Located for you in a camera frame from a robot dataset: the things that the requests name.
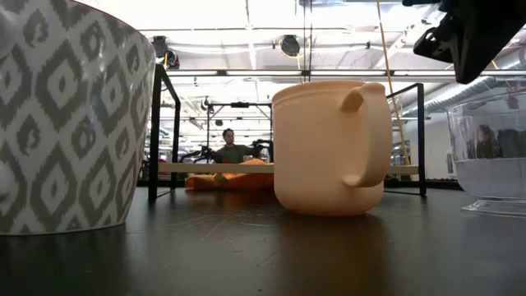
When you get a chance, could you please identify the yellow cable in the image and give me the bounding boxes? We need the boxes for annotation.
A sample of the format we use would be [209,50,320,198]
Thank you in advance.
[375,0,413,182]

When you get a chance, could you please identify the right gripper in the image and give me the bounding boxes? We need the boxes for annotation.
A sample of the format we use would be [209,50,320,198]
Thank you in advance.
[402,0,526,86]

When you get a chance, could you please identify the peach plastic mug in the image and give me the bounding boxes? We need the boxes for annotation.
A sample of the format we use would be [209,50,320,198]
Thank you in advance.
[271,79,394,217]

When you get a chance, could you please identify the wooden cutting board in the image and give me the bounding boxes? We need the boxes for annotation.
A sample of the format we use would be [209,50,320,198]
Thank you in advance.
[148,63,427,202]

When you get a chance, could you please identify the clear glass cup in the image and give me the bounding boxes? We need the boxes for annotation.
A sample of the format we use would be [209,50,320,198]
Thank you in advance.
[446,90,526,219]

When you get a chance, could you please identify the black ceiling cable reel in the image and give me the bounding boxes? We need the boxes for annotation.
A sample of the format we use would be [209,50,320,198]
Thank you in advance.
[279,34,302,58]
[150,35,181,70]

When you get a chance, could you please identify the grey white patterned mug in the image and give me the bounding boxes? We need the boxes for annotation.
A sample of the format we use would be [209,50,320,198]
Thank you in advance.
[0,0,158,237]

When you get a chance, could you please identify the orange cloth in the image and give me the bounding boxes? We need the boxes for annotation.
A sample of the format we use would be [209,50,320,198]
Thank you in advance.
[184,158,275,192]

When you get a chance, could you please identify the silver air duct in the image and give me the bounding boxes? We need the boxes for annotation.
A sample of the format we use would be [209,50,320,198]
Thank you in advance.
[400,48,526,120]

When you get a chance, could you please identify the person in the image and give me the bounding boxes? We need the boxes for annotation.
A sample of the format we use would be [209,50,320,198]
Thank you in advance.
[472,123,501,160]
[214,127,259,164]

